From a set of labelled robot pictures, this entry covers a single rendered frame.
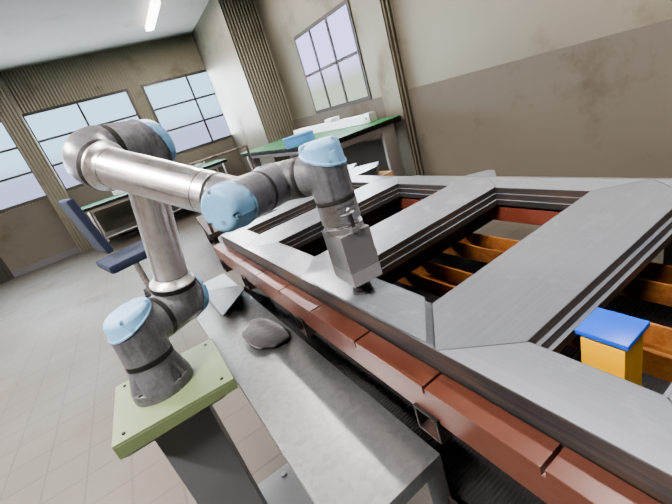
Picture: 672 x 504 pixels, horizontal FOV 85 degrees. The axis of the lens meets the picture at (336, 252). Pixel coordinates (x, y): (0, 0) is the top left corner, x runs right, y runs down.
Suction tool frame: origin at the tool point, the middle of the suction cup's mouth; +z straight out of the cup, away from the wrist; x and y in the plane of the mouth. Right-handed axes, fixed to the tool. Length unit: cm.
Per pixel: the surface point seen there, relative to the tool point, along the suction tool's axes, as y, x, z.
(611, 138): 95, -255, 43
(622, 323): -38.3, -16.7, -1.6
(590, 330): -36.5, -13.2, -1.6
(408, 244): 15.4, -22.9, 2.4
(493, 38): 179, -250, -43
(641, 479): -48.0, -1.6, 3.5
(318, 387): 5.9, 14.9, 19.2
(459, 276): 11.4, -34.0, 16.6
